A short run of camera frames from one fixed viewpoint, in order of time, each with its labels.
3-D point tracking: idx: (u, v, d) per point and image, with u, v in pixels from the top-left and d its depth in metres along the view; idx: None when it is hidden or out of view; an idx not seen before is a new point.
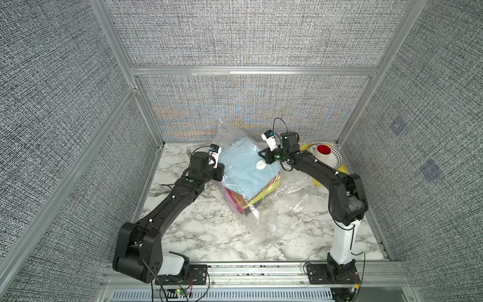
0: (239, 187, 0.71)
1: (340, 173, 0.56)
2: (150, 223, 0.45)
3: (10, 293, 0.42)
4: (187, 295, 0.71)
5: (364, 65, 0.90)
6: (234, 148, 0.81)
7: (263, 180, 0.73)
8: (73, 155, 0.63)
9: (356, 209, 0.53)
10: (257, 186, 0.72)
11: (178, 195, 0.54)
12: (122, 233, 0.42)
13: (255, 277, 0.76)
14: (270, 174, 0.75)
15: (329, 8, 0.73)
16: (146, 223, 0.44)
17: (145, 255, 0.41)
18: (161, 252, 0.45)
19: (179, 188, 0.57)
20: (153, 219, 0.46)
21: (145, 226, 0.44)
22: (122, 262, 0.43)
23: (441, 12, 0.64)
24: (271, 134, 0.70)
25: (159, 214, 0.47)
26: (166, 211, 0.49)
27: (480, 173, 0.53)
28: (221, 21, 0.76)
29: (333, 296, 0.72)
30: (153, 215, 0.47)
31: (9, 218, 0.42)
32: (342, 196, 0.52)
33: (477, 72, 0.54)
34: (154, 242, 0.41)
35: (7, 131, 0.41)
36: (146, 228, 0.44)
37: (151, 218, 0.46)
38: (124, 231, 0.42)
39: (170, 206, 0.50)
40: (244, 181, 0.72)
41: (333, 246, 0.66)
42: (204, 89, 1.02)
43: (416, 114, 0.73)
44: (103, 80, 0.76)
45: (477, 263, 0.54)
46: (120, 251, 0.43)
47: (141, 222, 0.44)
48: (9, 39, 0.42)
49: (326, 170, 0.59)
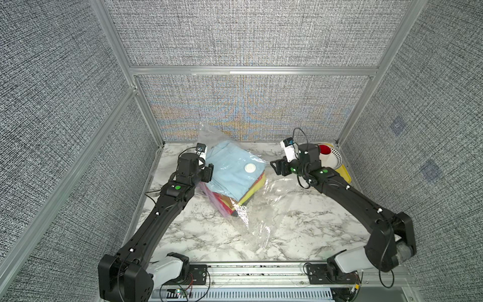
0: (226, 189, 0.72)
1: (383, 211, 0.46)
2: (132, 252, 0.41)
3: (10, 293, 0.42)
4: (187, 295, 0.71)
5: (364, 65, 0.90)
6: (217, 151, 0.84)
7: (248, 180, 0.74)
8: (73, 155, 0.63)
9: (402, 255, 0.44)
10: (243, 186, 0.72)
11: (163, 211, 0.48)
12: (102, 267, 0.39)
13: (255, 277, 0.76)
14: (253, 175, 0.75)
15: (329, 8, 0.73)
16: (127, 253, 0.40)
17: (131, 288, 0.38)
18: (148, 279, 0.42)
19: (164, 199, 0.51)
20: (135, 249, 0.41)
21: (126, 257, 0.40)
22: (110, 294, 0.41)
23: (441, 12, 0.64)
24: (290, 143, 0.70)
25: (141, 241, 0.43)
26: (149, 236, 0.44)
27: (480, 173, 0.53)
28: (221, 21, 0.76)
29: (333, 296, 0.72)
30: (134, 243, 0.42)
31: (9, 218, 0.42)
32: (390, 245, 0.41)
33: (477, 72, 0.54)
34: (137, 275, 0.37)
35: (7, 131, 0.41)
36: (127, 260, 0.40)
37: (133, 248, 0.41)
38: (104, 264, 0.39)
39: (153, 228, 0.45)
40: (229, 182, 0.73)
41: (346, 257, 0.61)
42: (204, 89, 1.02)
43: (416, 114, 0.73)
44: (103, 80, 0.76)
45: (477, 263, 0.54)
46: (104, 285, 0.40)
47: (121, 253, 0.40)
48: (9, 39, 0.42)
49: (366, 204, 0.48)
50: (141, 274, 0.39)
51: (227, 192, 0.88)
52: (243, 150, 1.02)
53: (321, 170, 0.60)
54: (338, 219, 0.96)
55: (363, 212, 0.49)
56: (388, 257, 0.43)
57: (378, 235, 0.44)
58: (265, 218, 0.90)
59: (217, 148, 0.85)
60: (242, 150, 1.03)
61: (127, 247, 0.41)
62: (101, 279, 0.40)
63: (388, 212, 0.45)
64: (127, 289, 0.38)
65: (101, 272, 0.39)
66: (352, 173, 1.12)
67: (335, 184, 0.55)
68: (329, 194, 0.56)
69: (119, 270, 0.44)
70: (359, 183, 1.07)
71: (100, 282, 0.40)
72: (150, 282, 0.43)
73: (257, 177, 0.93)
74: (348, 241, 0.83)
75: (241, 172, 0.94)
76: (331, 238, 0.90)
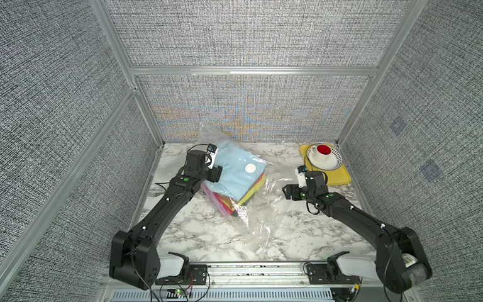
0: (226, 189, 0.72)
1: (387, 226, 0.47)
2: (144, 229, 0.43)
3: (10, 293, 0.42)
4: (187, 295, 0.71)
5: (364, 65, 0.90)
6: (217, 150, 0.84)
7: (248, 180, 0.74)
8: (73, 155, 0.63)
9: (418, 277, 0.42)
10: (243, 186, 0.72)
11: (172, 197, 0.52)
12: (116, 243, 0.41)
13: (255, 277, 0.76)
14: (254, 175, 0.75)
15: (329, 8, 0.73)
16: (139, 231, 0.43)
17: (141, 264, 0.40)
18: (156, 260, 0.44)
19: (173, 187, 0.55)
20: (147, 228, 0.44)
21: (138, 234, 0.42)
22: (119, 271, 0.42)
23: (441, 12, 0.64)
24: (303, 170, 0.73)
25: (152, 221, 0.45)
26: (160, 218, 0.46)
27: (480, 173, 0.53)
28: (221, 21, 0.76)
29: (333, 296, 0.72)
30: (146, 222, 0.45)
31: (9, 218, 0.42)
32: (396, 258, 0.41)
33: (477, 72, 0.54)
34: (149, 250, 0.40)
35: (7, 131, 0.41)
36: (140, 237, 0.42)
37: (145, 226, 0.44)
38: (118, 240, 0.41)
39: (163, 211, 0.48)
40: (229, 182, 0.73)
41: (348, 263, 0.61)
42: (204, 89, 1.02)
43: (416, 114, 0.73)
44: (103, 80, 0.76)
45: (477, 263, 0.54)
46: (115, 262, 0.42)
47: (134, 229, 0.43)
48: (9, 39, 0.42)
49: (369, 221, 0.50)
50: (151, 251, 0.41)
51: (227, 192, 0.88)
52: (243, 150, 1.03)
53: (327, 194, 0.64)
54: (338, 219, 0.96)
55: (367, 228, 0.50)
56: (400, 274, 0.41)
57: (383, 250, 0.44)
58: (265, 218, 0.91)
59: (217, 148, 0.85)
60: (242, 150, 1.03)
61: (140, 225, 0.44)
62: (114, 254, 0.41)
63: (392, 227, 0.46)
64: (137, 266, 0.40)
65: (114, 247, 0.41)
66: (352, 174, 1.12)
67: (339, 205, 0.58)
68: (336, 218, 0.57)
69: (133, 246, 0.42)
70: (359, 183, 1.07)
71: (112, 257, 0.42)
72: (157, 263, 0.44)
73: (258, 177, 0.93)
74: (348, 241, 0.83)
75: (241, 172, 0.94)
76: (331, 238, 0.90)
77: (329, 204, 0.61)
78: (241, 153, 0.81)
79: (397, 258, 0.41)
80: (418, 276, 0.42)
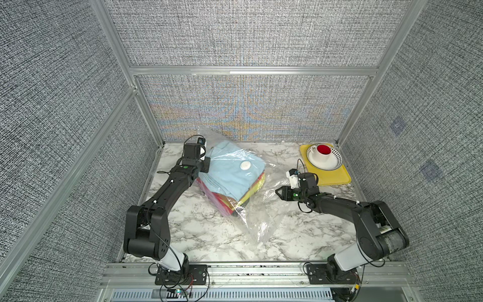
0: (226, 189, 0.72)
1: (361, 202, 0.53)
2: (155, 203, 0.47)
3: (10, 293, 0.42)
4: (187, 295, 0.71)
5: (364, 65, 0.90)
6: (217, 151, 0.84)
7: (248, 180, 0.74)
8: (73, 155, 0.63)
9: (395, 242, 0.45)
10: (243, 186, 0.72)
11: (177, 180, 0.57)
12: (130, 215, 0.45)
13: (255, 277, 0.76)
14: (253, 174, 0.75)
15: (329, 8, 0.73)
16: (151, 204, 0.47)
17: (156, 231, 0.44)
18: (168, 231, 0.47)
19: (176, 173, 0.60)
20: (158, 201, 0.48)
21: (150, 207, 0.46)
22: (133, 243, 0.45)
23: (441, 12, 0.64)
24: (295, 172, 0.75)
25: (161, 196, 0.50)
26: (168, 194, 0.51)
27: (480, 173, 0.53)
28: (221, 21, 0.76)
29: (333, 296, 0.72)
30: (156, 197, 0.49)
31: (9, 218, 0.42)
32: (370, 226, 0.46)
33: (477, 72, 0.54)
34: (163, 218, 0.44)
35: (7, 131, 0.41)
36: (153, 209, 0.47)
37: (156, 200, 0.48)
38: (132, 213, 0.44)
39: (170, 190, 0.53)
40: (228, 182, 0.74)
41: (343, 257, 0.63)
42: (204, 89, 1.02)
43: (416, 114, 0.73)
44: (103, 80, 0.76)
45: (477, 263, 0.54)
46: (130, 233, 0.45)
47: (146, 204, 0.47)
48: (9, 39, 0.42)
49: (346, 201, 0.57)
50: (165, 220, 0.45)
51: (227, 192, 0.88)
52: (243, 150, 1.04)
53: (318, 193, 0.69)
54: (337, 219, 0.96)
55: (344, 206, 0.56)
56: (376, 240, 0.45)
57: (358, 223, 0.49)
58: (265, 218, 0.90)
59: (217, 148, 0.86)
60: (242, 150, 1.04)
61: (151, 200, 0.48)
62: (129, 226, 0.45)
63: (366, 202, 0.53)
64: (152, 233, 0.44)
65: (129, 219, 0.45)
66: (352, 174, 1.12)
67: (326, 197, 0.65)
68: (326, 210, 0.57)
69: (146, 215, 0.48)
70: (359, 183, 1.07)
71: (127, 229, 0.45)
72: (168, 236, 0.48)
73: (258, 177, 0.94)
74: (348, 241, 0.83)
75: (241, 172, 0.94)
76: (331, 238, 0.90)
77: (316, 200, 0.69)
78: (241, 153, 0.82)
79: (370, 226, 0.46)
80: (393, 240, 0.45)
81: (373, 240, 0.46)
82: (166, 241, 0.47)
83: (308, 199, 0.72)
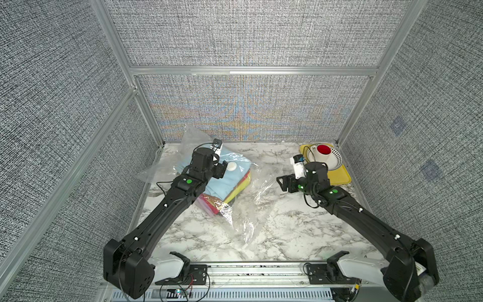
0: (209, 189, 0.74)
1: (402, 237, 0.44)
2: (136, 241, 0.41)
3: (10, 293, 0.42)
4: (187, 295, 0.71)
5: (364, 65, 0.90)
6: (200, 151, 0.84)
7: (231, 180, 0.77)
8: (73, 155, 0.63)
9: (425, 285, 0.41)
10: (227, 186, 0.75)
11: (171, 204, 0.48)
12: (107, 251, 0.40)
13: (255, 277, 0.76)
14: (238, 175, 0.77)
15: (329, 8, 0.73)
16: (132, 242, 0.41)
17: (131, 276, 0.39)
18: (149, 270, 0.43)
19: (175, 191, 0.51)
20: (139, 238, 0.42)
21: (130, 245, 0.40)
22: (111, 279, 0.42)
23: (441, 12, 0.64)
24: (300, 160, 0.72)
25: (145, 231, 0.43)
26: (155, 226, 0.44)
27: (480, 173, 0.53)
28: (221, 21, 0.76)
29: (333, 296, 0.72)
30: (139, 231, 0.43)
31: (9, 218, 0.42)
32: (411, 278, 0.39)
33: (477, 72, 0.54)
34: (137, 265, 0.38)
35: (7, 131, 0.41)
36: (131, 248, 0.41)
37: (138, 236, 0.42)
38: (108, 249, 0.40)
39: (158, 222, 0.45)
40: (212, 182, 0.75)
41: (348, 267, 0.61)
42: (204, 89, 1.02)
43: (416, 114, 0.73)
44: (103, 80, 0.76)
45: (477, 263, 0.54)
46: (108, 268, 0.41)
47: (126, 240, 0.41)
48: (9, 39, 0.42)
49: (382, 230, 0.46)
50: (143, 263, 0.39)
51: (211, 192, 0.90)
52: (228, 151, 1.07)
53: (331, 190, 0.59)
54: (337, 219, 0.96)
55: (380, 238, 0.46)
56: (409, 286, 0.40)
57: (399, 266, 0.41)
58: (265, 218, 0.90)
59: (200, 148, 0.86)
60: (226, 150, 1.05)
61: (133, 236, 0.42)
62: (106, 261, 0.41)
63: (406, 238, 0.44)
64: (126, 275, 0.39)
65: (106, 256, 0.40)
66: (351, 174, 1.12)
67: (347, 206, 0.53)
68: (340, 216, 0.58)
69: (122, 257, 0.44)
70: (360, 184, 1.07)
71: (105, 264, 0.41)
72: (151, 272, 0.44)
73: (241, 177, 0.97)
74: (348, 241, 0.83)
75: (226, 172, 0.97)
76: (332, 238, 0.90)
77: (334, 202, 0.56)
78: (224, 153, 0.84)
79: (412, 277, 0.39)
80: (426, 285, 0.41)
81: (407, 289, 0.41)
82: (147, 280, 0.43)
83: (319, 197, 0.60)
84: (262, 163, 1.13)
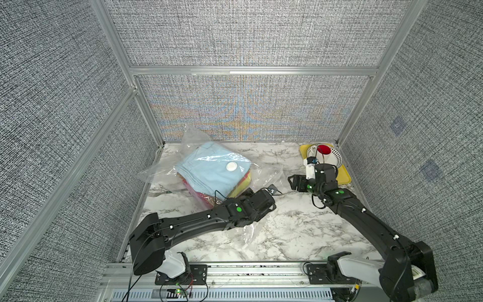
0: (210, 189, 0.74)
1: (400, 237, 0.44)
2: (170, 229, 0.43)
3: (10, 293, 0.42)
4: (187, 295, 0.71)
5: (364, 65, 0.90)
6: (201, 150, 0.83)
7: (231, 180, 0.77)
8: (73, 155, 0.63)
9: (422, 290, 0.41)
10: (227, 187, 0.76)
11: (212, 218, 0.49)
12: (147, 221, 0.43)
13: (255, 277, 0.76)
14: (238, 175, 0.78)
15: (329, 8, 0.73)
16: (166, 229, 0.43)
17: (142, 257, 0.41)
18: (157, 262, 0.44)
19: (222, 209, 0.52)
20: (173, 228, 0.44)
21: (164, 229, 0.43)
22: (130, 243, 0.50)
23: (441, 12, 0.64)
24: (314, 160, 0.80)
25: (181, 226, 0.45)
26: (189, 228, 0.45)
27: (480, 173, 0.53)
28: (221, 21, 0.76)
29: (333, 296, 0.72)
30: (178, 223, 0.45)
31: (9, 218, 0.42)
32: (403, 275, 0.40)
33: (477, 72, 0.54)
34: (154, 251, 0.39)
35: (7, 131, 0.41)
36: (162, 233, 0.43)
37: (173, 226, 0.44)
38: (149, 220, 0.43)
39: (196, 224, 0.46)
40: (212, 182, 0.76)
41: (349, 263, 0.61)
42: (204, 89, 1.02)
43: (416, 114, 0.73)
44: (103, 80, 0.76)
45: (477, 263, 0.54)
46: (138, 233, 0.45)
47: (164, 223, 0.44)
48: (9, 39, 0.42)
49: (380, 229, 0.47)
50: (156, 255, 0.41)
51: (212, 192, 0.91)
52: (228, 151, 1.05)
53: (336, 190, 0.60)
54: (338, 219, 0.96)
55: (379, 237, 0.47)
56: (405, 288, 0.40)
57: (394, 263, 0.42)
58: (265, 218, 0.90)
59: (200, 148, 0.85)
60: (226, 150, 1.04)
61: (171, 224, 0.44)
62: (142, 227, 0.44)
63: (405, 240, 0.44)
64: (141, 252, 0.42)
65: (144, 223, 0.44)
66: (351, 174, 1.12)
67: (351, 206, 0.55)
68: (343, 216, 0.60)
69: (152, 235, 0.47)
70: (359, 184, 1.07)
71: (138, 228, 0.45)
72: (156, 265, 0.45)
73: (241, 177, 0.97)
74: (348, 241, 0.83)
75: (226, 171, 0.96)
76: (332, 238, 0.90)
77: (338, 201, 0.58)
78: (224, 153, 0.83)
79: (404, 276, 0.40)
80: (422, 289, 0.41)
81: (399, 287, 0.42)
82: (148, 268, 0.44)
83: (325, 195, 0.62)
84: (262, 163, 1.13)
